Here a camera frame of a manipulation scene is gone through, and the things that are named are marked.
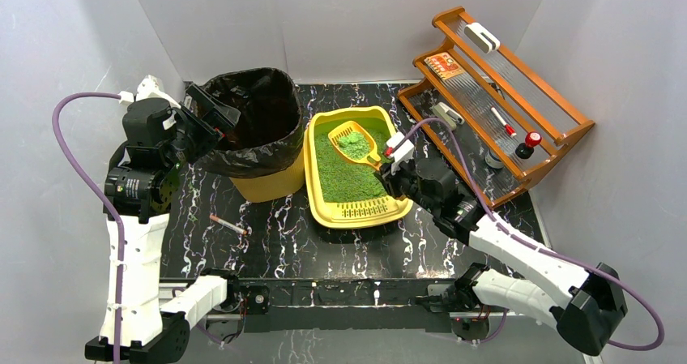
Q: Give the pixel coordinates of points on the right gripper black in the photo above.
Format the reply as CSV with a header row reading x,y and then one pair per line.
x,y
396,177

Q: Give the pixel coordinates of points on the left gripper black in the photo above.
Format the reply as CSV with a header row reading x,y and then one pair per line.
x,y
206,118

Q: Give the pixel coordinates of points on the orange litter scoop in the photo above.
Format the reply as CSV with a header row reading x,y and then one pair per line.
x,y
372,159

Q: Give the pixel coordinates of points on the black trash bag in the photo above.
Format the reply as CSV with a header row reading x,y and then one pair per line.
x,y
269,135

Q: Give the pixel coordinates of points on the yellow litter box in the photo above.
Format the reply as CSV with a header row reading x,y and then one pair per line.
x,y
356,214

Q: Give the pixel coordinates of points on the green litter clump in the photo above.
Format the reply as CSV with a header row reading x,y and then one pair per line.
x,y
354,145

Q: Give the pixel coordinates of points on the yellow trash bin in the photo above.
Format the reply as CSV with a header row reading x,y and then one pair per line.
x,y
273,186

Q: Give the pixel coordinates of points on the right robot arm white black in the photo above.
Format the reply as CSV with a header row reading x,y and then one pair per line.
x,y
585,309

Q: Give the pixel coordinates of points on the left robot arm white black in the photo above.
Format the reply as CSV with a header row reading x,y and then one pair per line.
x,y
139,327

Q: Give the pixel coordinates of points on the green cat litter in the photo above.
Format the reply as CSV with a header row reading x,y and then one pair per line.
x,y
342,181

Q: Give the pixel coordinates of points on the small blue white jar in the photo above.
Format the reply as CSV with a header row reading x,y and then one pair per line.
x,y
493,161

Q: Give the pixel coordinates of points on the grey white stapler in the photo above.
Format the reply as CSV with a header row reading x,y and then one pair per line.
x,y
448,114

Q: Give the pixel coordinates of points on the wooden shelf rack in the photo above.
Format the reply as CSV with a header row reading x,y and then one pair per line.
x,y
502,80

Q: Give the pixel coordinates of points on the red capped marker on shelf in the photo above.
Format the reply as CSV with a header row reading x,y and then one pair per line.
x,y
510,131

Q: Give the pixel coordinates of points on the red black stamp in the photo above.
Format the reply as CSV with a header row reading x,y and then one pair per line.
x,y
526,149

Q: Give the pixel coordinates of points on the orange card packet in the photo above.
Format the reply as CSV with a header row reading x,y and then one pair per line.
x,y
443,65

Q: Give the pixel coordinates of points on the white marker pen on table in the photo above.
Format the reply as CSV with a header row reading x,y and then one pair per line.
x,y
228,225

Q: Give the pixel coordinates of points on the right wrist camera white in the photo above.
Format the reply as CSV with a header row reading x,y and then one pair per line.
x,y
399,149

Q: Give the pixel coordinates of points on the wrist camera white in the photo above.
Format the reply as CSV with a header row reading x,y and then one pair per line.
x,y
149,87
399,149

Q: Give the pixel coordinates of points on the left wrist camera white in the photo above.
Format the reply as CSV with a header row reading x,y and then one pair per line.
x,y
149,87

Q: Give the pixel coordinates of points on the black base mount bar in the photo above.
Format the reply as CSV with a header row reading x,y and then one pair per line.
x,y
349,302

